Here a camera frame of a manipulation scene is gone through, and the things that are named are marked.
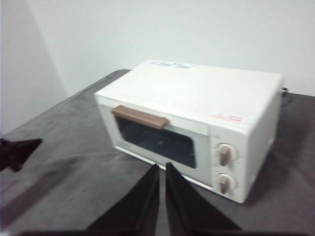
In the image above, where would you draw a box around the blue sticker on oven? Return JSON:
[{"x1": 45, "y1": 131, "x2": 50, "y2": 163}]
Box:
[{"x1": 150, "y1": 60, "x2": 196, "y2": 72}]

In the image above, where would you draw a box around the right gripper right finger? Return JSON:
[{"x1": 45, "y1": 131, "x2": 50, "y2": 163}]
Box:
[{"x1": 166, "y1": 162, "x2": 242, "y2": 232}]

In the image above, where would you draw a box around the temperature knob with beige grip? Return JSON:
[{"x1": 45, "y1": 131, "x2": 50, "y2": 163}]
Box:
[{"x1": 218, "y1": 143, "x2": 240, "y2": 167}]

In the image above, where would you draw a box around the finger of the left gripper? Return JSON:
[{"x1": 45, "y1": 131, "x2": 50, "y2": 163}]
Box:
[
  {"x1": 0, "y1": 152, "x2": 23, "y2": 173},
  {"x1": 0, "y1": 138, "x2": 42, "y2": 161}
]

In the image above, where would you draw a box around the red sticker on oven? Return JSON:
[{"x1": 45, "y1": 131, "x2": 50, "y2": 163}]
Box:
[{"x1": 211, "y1": 112, "x2": 244, "y2": 124}]

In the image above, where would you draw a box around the timer knob with beige grip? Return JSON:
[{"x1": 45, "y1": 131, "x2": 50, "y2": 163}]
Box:
[{"x1": 215, "y1": 173, "x2": 238, "y2": 195}]

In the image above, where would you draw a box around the oven door with beige handle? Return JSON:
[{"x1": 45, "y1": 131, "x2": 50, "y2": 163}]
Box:
[{"x1": 97, "y1": 97, "x2": 214, "y2": 190}]

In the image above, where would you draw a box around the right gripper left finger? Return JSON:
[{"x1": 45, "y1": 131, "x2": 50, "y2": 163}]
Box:
[{"x1": 87, "y1": 163, "x2": 160, "y2": 232}]

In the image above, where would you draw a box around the white Toshiba toaster oven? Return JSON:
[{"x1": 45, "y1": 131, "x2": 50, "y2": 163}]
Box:
[{"x1": 94, "y1": 59, "x2": 284, "y2": 204}]

